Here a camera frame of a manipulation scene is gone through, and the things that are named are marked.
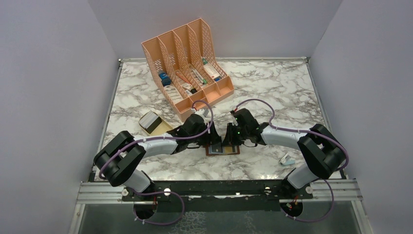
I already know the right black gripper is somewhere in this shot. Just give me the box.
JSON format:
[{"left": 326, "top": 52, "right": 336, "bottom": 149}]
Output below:
[{"left": 222, "top": 122, "right": 249, "bottom": 146}]

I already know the gold credit card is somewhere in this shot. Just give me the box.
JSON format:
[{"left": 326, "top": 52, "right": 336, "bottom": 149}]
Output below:
[{"left": 223, "top": 146, "right": 240, "bottom": 155}]

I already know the black credit card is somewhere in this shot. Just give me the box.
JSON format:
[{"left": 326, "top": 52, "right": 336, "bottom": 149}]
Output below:
[{"left": 210, "top": 146, "right": 224, "bottom": 155}]

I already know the brown leather card holder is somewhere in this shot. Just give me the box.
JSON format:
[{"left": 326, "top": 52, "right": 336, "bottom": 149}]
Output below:
[{"left": 206, "top": 145, "right": 241, "bottom": 156}]

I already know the stack of credit cards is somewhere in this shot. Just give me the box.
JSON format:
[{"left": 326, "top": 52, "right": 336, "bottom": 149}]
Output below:
[{"left": 138, "top": 111, "right": 162, "bottom": 134}]

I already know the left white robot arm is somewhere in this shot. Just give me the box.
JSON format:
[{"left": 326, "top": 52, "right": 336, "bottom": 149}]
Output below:
[{"left": 94, "top": 114, "right": 214, "bottom": 200}]

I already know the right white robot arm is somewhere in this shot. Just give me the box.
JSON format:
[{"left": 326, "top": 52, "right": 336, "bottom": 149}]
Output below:
[{"left": 222, "top": 108, "right": 346, "bottom": 198}]

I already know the white labelled box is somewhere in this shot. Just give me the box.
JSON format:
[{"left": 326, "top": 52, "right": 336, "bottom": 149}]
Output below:
[{"left": 164, "top": 85, "right": 183, "bottom": 104}]

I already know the small white blue object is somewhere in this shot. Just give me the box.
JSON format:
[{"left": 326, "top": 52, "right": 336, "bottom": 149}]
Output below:
[{"left": 279, "top": 154, "right": 295, "bottom": 166}]

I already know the tan oval tray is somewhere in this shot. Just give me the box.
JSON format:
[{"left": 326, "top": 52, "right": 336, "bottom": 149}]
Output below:
[{"left": 143, "top": 119, "right": 173, "bottom": 136}]

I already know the red white box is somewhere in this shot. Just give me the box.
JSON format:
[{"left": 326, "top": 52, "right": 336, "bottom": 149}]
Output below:
[{"left": 204, "top": 63, "right": 222, "bottom": 81}]

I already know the pink plastic file organizer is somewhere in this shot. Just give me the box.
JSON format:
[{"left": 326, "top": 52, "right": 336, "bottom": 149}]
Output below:
[{"left": 142, "top": 19, "right": 234, "bottom": 121}]

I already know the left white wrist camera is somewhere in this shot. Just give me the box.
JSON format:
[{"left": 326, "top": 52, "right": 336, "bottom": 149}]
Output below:
[{"left": 195, "top": 109, "right": 209, "bottom": 118}]

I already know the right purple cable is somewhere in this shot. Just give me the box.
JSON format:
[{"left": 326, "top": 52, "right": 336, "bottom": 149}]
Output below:
[{"left": 232, "top": 98, "right": 350, "bottom": 223}]

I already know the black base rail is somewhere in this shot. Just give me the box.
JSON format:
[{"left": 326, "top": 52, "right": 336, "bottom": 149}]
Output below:
[{"left": 121, "top": 179, "right": 313, "bottom": 213}]

